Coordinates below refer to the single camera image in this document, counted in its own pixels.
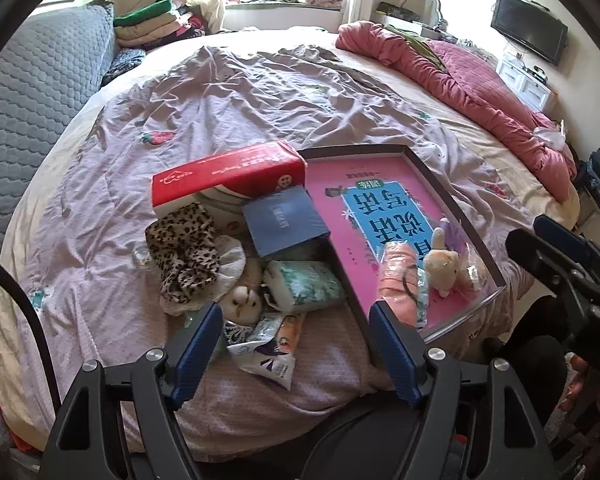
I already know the black flat television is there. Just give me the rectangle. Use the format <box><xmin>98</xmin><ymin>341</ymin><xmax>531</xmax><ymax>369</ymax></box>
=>
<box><xmin>490</xmin><ymin>0</ymin><xmax>569</xmax><ymax>67</ymax></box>

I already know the red and white carton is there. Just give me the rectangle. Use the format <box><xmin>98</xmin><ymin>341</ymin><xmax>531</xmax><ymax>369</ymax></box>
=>
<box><xmin>151</xmin><ymin>141</ymin><xmax>308</xmax><ymax>211</ymax></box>

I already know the white vanity mirror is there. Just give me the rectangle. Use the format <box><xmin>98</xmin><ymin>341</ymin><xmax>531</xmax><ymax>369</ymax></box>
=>
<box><xmin>400</xmin><ymin>0</ymin><xmax>443</xmax><ymax>26</ymax></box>

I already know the white drawer cabinet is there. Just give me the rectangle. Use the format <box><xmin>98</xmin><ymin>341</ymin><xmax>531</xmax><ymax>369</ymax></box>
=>
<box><xmin>495</xmin><ymin>55</ymin><xmax>561</xmax><ymax>113</ymax></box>

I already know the pink picture book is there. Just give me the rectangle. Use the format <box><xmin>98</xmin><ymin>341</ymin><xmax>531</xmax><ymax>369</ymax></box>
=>
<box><xmin>305</xmin><ymin>156</ymin><xmax>496</xmax><ymax>333</ymax></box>

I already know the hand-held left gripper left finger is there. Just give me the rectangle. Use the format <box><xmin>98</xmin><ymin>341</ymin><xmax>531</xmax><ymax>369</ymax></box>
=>
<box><xmin>40</xmin><ymin>301</ymin><xmax>224</xmax><ymax>480</ymax></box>

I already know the blue denim bag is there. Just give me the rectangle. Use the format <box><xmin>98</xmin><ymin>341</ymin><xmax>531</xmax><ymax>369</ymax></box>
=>
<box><xmin>575</xmin><ymin>147</ymin><xmax>600</xmax><ymax>216</ymax></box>

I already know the black white lace cloth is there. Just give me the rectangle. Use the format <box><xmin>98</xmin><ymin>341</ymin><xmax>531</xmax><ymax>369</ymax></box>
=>
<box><xmin>224</xmin><ymin>322</ymin><xmax>261</xmax><ymax>346</ymax></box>

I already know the leopard and floral fabric scrunchie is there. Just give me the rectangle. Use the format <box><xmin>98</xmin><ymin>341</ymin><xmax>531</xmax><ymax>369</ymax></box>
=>
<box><xmin>145</xmin><ymin>203</ymin><xmax>248</xmax><ymax>316</ymax></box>

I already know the small green patterned packet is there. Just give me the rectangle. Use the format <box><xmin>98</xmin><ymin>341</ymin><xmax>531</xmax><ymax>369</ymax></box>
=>
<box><xmin>415</xmin><ymin>267</ymin><xmax>432</xmax><ymax>328</ymax></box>

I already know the pink quilt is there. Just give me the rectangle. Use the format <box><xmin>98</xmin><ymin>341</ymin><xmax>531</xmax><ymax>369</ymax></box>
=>
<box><xmin>336</xmin><ymin>20</ymin><xmax>578</xmax><ymax>201</ymax></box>

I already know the green sponge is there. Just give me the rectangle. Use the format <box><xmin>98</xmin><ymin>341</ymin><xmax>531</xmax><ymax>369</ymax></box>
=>
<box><xmin>185</xmin><ymin>310</ymin><xmax>229</xmax><ymax>363</ymax></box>

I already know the black cable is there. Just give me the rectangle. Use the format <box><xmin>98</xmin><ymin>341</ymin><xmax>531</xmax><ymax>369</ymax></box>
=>
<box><xmin>0</xmin><ymin>247</ymin><xmax>63</xmax><ymax>411</ymax></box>

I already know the green white tissue pack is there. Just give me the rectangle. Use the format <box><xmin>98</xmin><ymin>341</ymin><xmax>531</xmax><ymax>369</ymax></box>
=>
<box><xmin>264</xmin><ymin>259</ymin><xmax>346</xmax><ymax>311</ymax></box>

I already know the dark blue box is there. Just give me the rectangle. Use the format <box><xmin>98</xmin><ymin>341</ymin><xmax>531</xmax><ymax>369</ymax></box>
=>
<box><xmin>242</xmin><ymin>186</ymin><xmax>331</xmax><ymax>261</ymax></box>

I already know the beige plush toy purple trim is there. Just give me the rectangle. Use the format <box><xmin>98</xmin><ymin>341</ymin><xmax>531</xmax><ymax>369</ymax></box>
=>
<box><xmin>422</xmin><ymin>217</ymin><xmax>477</xmax><ymax>297</ymax></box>

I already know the packet with orange print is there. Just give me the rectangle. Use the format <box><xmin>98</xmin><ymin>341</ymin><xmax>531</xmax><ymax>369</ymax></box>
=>
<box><xmin>265</xmin><ymin>312</ymin><xmax>307</xmax><ymax>358</ymax></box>

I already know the cream plush bear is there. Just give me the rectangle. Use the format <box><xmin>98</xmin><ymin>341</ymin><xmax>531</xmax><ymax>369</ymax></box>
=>
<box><xmin>222</xmin><ymin>257</ymin><xmax>271</xmax><ymax>328</ymax></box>

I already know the white packet with black marks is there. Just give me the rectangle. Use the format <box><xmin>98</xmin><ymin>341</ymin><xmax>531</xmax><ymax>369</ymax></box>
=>
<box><xmin>227</xmin><ymin>340</ymin><xmax>297</xmax><ymax>391</ymax></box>

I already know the pink cloth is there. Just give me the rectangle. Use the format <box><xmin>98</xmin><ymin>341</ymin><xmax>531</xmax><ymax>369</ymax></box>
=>
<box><xmin>377</xmin><ymin>241</ymin><xmax>433</xmax><ymax>328</ymax></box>

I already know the person's right hand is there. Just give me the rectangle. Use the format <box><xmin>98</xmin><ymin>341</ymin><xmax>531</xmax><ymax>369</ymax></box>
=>
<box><xmin>557</xmin><ymin>352</ymin><xmax>600</xmax><ymax>421</ymax></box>

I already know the olive green cloth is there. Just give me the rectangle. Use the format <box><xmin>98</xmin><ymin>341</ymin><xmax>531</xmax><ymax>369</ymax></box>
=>
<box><xmin>390</xmin><ymin>25</ymin><xmax>446</xmax><ymax>68</ymax></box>

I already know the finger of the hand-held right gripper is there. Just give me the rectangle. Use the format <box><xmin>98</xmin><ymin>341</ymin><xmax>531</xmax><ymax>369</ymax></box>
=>
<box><xmin>506</xmin><ymin>229</ymin><xmax>588</xmax><ymax>306</ymax></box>
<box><xmin>533</xmin><ymin>215</ymin><xmax>600</xmax><ymax>266</ymax></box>

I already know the grey quilted headboard cover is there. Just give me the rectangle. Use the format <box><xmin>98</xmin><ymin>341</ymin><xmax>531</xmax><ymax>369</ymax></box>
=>
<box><xmin>0</xmin><ymin>2</ymin><xmax>121</xmax><ymax>461</ymax></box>

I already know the dark speckled cloth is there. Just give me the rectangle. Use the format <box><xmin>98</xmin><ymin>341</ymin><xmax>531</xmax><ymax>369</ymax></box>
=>
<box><xmin>100</xmin><ymin>47</ymin><xmax>148</xmax><ymax>86</ymax></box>

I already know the pile of folded clothes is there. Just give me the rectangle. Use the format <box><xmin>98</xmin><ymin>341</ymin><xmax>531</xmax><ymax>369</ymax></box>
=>
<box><xmin>112</xmin><ymin>0</ymin><xmax>211</xmax><ymax>51</ymax></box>

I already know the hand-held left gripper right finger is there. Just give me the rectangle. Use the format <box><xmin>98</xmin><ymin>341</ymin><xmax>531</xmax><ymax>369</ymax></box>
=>
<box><xmin>370</xmin><ymin>301</ymin><xmax>556</xmax><ymax>480</ymax></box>

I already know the purple printed bedsheet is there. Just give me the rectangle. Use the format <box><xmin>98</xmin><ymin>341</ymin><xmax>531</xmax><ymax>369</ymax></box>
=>
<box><xmin>0</xmin><ymin>27</ymin><xmax>581</xmax><ymax>461</ymax></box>

